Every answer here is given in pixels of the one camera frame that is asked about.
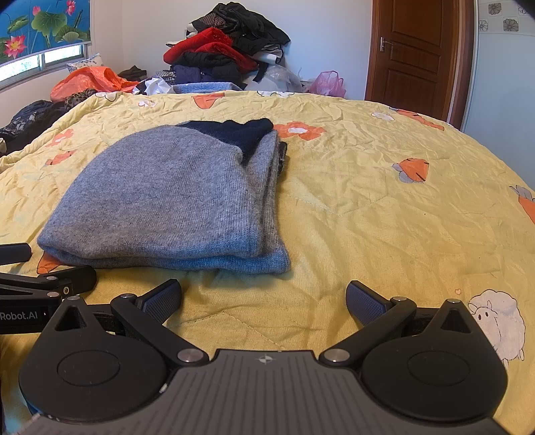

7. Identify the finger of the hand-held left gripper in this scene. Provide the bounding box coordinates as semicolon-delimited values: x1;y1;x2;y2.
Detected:
0;265;98;298
0;243;33;265

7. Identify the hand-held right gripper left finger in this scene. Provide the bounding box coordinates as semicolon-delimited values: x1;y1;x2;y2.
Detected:
44;279;209;369

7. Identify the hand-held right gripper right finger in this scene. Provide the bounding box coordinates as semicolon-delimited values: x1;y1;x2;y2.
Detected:
318;281;483;369

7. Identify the grey sweater with navy sleeves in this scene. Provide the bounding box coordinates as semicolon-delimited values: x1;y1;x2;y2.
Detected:
37;118;292;274

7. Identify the pile of clothes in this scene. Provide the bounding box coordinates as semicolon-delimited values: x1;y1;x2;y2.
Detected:
163;2;291;90

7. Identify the yellow printed quilt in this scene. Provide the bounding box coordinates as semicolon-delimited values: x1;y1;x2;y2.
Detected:
0;90;535;435

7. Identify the dark patterned cloth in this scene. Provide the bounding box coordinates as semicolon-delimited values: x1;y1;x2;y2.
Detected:
0;90;97;157

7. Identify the orange plastic bag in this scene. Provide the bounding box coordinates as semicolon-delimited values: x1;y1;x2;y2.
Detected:
51;67;140;102

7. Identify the window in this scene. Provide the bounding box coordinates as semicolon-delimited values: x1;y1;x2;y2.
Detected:
0;42;90;90

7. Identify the floral pillow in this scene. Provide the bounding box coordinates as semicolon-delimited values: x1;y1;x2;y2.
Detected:
67;54;105;74

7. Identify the white crumpled plastic bag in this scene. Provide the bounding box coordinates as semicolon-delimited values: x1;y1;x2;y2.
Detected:
134;77;176;96

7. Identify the dark brown garment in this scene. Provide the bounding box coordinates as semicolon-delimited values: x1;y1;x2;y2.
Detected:
117;65;148;82

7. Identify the light blue knitted cloth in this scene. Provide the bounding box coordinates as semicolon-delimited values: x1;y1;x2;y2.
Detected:
172;81;243;95

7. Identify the pink plastic bag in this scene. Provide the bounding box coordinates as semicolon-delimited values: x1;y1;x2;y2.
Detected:
307;70;347;99

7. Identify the lotus print window blind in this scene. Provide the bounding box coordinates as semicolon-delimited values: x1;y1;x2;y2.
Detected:
0;0;91;64

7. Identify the clear plastic bag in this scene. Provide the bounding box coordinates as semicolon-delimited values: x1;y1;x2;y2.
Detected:
246;65;304;93

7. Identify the brown wooden door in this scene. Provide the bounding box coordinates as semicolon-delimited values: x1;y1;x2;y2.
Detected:
364;0;481;130

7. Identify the frosted glass sliding door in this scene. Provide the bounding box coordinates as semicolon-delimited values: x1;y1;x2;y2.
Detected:
464;0;535;189

